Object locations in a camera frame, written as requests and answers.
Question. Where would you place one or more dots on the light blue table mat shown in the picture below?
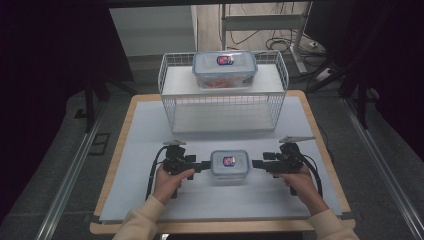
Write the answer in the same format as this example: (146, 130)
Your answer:
(233, 200)

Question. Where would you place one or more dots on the white metal desk frame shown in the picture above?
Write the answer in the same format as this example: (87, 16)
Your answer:
(260, 22)

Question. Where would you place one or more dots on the white power strip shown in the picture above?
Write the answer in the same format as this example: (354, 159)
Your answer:
(323, 75)

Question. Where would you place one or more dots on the person's right hand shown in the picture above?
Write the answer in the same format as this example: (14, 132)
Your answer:
(301, 183)

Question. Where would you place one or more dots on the person's left hand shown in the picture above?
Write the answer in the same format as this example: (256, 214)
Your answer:
(166, 186)

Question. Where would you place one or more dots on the wooden table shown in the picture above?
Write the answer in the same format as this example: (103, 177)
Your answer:
(310, 106)

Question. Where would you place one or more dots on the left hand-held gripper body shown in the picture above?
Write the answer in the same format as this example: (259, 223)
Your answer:
(175, 161)

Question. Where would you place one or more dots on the small clear food container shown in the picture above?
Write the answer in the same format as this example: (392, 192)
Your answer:
(230, 165)

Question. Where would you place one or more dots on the large clear food container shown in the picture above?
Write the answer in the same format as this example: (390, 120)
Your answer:
(225, 68)

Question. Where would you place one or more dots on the black tripod stand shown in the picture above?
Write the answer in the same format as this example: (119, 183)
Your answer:
(361, 100)
(89, 100)

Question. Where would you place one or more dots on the metal floor rail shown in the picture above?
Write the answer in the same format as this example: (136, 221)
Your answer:
(383, 166)
(66, 186)

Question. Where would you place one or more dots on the white cabinet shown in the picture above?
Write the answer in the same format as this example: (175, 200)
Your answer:
(151, 31)

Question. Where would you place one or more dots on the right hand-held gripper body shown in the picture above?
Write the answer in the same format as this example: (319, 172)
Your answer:
(290, 160)

